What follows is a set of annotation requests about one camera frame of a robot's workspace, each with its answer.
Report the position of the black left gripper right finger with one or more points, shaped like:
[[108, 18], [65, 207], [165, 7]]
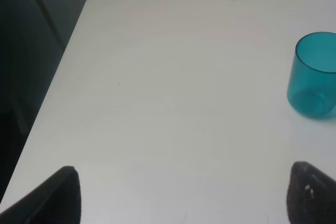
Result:
[[310, 195]]

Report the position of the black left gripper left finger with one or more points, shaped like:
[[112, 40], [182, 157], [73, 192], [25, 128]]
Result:
[[56, 200]]

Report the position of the teal transparent plastic cup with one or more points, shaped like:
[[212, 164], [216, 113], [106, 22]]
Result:
[[311, 87]]

